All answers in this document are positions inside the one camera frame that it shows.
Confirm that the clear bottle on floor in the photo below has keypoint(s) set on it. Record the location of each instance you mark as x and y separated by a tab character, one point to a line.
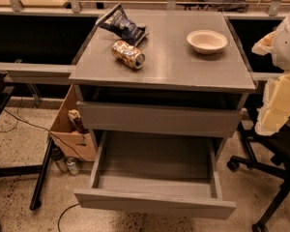
73	166

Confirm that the dark bottle on floor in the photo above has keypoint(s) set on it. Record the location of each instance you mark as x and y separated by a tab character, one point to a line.
59	158

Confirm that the white paper bowl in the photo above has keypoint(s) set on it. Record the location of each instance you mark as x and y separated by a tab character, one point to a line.
206	41

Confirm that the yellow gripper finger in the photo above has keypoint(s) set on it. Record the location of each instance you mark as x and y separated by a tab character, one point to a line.
275	111
265	45

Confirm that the closed grey upper drawer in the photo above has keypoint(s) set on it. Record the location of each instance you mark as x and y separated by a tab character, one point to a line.
158	119

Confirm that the cardboard box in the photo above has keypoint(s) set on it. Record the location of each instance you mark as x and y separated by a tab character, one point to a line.
72	143

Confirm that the snack bag in box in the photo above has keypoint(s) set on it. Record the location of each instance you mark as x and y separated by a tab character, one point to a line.
75	118

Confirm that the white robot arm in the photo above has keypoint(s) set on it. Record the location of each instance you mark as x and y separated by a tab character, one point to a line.
281	45

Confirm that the grey drawer cabinet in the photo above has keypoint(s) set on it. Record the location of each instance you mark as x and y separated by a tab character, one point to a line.
174	74

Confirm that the crushed orange soda can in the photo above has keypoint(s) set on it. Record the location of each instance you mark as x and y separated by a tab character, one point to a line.
129	54

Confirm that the open grey middle drawer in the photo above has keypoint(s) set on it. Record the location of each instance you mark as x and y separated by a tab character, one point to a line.
157	174

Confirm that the blue chip bag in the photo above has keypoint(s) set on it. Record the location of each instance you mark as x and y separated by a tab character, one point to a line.
117	22

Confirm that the black table leg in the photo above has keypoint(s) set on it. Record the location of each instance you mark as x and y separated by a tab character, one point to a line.
35	201

